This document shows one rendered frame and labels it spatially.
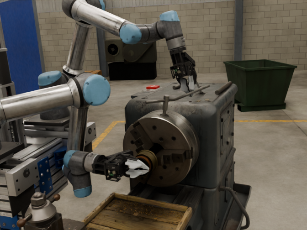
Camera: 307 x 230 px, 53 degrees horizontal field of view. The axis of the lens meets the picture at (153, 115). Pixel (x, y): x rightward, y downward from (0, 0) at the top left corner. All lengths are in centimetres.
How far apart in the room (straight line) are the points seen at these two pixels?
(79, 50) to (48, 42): 1100
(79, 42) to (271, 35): 1021
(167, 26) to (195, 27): 999
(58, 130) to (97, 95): 52
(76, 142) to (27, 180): 26
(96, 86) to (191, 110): 44
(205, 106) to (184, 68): 20
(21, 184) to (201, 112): 77
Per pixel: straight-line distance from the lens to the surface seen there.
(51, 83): 163
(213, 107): 135
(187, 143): 123
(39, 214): 87
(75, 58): 167
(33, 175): 129
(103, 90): 119
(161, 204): 129
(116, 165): 115
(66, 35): 1233
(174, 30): 130
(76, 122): 135
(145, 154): 119
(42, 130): 171
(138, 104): 147
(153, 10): 1142
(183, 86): 134
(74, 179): 131
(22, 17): 670
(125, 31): 124
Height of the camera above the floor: 158
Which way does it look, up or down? 15 degrees down
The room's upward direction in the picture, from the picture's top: 3 degrees counter-clockwise
